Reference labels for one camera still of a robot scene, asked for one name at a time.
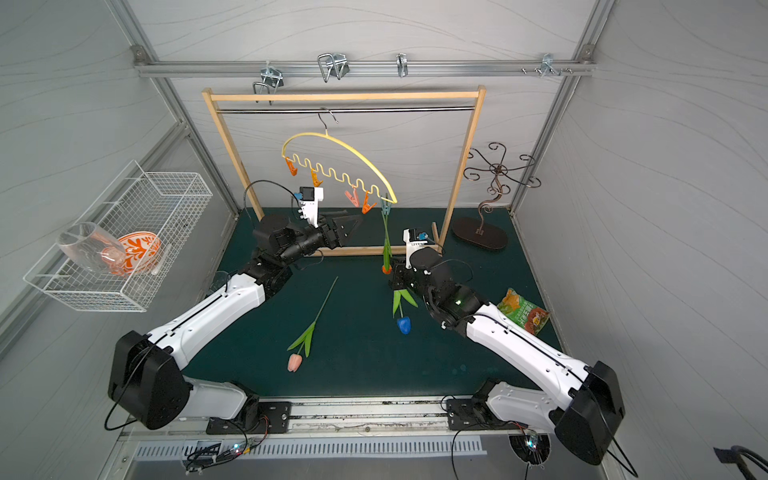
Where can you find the white wire basket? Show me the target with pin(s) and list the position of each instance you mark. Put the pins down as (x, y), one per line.
(168, 204)

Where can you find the teal clothespin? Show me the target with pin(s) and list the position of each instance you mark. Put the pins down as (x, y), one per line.
(386, 208)

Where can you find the orange clothespin end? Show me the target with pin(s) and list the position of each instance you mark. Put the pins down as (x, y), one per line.
(291, 165)

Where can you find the clear glass pitcher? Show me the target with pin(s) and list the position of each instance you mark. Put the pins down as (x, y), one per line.
(83, 243)

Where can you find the yellow clip hanger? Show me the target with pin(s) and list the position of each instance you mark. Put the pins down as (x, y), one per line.
(335, 159)

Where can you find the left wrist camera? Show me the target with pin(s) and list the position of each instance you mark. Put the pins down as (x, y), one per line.
(309, 199)

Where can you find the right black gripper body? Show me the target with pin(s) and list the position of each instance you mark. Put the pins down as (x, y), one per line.
(405, 281)

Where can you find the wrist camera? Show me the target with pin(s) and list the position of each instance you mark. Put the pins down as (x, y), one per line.
(309, 199)
(414, 240)

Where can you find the green table mat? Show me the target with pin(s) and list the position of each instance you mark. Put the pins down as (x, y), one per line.
(357, 348)

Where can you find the dark metal jewelry stand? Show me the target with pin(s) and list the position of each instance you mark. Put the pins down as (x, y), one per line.
(477, 230)

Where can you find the pink clothespin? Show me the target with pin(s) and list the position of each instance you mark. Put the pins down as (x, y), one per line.
(353, 198)

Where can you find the orange white patterned bowl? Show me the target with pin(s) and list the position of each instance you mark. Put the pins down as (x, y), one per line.
(141, 254)

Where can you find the aluminium top rail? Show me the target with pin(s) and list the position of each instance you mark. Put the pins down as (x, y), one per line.
(148, 67)

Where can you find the metal hook left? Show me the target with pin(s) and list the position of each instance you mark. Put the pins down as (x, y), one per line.
(271, 79)

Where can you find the orange clothespin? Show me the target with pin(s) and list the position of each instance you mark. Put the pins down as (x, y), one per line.
(317, 182)
(368, 205)

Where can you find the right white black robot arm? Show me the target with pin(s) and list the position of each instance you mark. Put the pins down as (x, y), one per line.
(581, 405)

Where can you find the orange artificial tulip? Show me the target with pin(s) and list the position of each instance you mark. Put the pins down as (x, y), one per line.
(386, 251)

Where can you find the green snack bag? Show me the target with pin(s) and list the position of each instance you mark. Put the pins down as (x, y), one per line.
(523, 312)

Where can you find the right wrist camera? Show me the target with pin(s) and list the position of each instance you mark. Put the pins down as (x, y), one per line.
(414, 240)

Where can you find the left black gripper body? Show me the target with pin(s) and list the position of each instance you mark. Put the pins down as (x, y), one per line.
(332, 234)

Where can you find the clear drinking glass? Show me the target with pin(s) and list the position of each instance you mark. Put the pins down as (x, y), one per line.
(220, 279)

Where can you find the metal bracket right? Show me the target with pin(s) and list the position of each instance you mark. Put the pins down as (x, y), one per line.
(547, 68)

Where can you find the metal hook middle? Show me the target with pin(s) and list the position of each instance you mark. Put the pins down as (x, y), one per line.
(333, 65)

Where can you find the blue artificial tulip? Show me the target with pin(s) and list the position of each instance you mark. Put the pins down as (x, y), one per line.
(403, 309)

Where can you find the pink artificial tulip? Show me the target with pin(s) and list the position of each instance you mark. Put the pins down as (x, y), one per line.
(300, 348)

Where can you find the metal hook small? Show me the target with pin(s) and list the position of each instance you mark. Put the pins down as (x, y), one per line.
(402, 65)

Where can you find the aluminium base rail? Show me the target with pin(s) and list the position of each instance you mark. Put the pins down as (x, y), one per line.
(378, 415)

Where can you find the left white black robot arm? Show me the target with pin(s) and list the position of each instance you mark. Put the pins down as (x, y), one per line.
(147, 377)

